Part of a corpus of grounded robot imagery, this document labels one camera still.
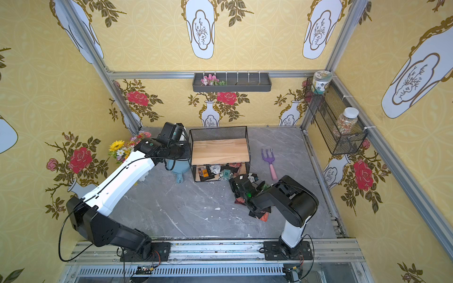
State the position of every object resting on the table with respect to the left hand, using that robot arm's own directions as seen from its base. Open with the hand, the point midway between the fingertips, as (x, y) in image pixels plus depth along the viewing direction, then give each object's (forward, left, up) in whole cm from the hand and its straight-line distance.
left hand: (183, 149), depth 80 cm
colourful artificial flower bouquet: (+4, +32, -5) cm, 32 cm away
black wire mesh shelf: (+6, -16, -13) cm, 21 cm away
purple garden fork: (+8, -46, -23) cm, 52 cm away
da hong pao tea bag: (-24, -37, -22) cm, 50 cm away
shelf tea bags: (-1, -16, -21) cm, 27 cm away
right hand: (-3, -22, -20) cm, 30 cm away
